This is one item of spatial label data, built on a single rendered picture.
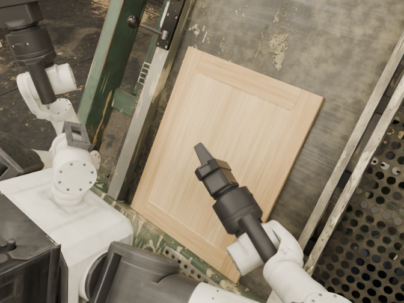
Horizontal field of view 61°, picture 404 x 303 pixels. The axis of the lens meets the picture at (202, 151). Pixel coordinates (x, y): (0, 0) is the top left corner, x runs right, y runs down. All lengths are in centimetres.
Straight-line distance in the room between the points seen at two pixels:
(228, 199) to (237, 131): 31
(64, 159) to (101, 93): 74
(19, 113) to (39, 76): 261
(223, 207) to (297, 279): 21
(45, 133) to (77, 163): 254
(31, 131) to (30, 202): 253
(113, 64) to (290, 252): 91
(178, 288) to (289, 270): 21
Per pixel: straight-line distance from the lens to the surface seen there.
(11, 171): 79
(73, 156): 59
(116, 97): 134
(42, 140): 306
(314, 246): 90
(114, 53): 130
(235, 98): 100
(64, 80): 89
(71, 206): 67
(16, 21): 88
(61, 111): 95
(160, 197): 114
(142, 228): 116
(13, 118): 341
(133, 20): 107
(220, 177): 73
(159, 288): 53
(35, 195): 69
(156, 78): 112
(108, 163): 153
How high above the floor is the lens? 184
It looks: 43 degrees down
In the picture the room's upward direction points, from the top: straight up
